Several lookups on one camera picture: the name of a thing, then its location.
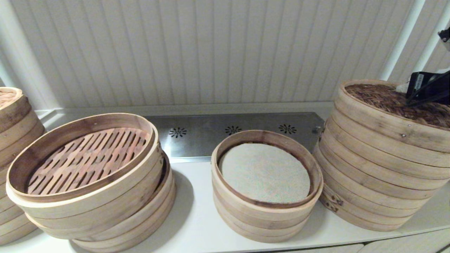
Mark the woven bamboo steamer lid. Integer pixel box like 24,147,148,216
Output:
334,79,450,154

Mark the small bamboo steamer basket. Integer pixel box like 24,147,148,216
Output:
211,129,324,244

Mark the dark-banded bamboo steamer stack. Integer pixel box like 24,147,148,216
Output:
0,86,46,246

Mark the thin white pole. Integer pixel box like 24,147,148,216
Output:
412,0,450,73
379,0,428,82

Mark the beige cabinet door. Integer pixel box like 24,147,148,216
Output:
356,228,450,253

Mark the round white liner cloth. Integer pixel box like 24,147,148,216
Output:
219,142,311,204

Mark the steel plate with vent holes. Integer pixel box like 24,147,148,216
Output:
146,112,324,164

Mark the thick white pillar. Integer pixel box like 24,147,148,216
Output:
0,0,60,110

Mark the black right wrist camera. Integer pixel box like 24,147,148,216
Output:
438,27,450,52

